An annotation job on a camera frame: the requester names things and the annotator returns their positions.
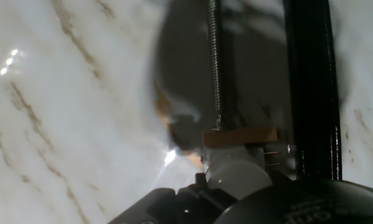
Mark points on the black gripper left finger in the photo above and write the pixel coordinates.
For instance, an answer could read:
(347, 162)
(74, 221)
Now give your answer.
(180, 207)

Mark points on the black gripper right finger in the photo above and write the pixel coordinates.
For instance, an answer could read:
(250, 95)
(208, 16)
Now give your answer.
(279, 177)

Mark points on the white light bulb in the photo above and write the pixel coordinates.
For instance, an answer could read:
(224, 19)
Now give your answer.
(239, 179)

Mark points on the small wooden block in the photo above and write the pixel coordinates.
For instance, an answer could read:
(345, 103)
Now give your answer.
(239, 137)

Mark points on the black iron C-clamp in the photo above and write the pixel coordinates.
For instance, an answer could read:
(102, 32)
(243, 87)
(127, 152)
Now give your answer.
(314, 93)

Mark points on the marble pattern mat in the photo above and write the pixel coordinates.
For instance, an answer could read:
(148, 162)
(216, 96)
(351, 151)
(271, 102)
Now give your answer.
(80, 109)

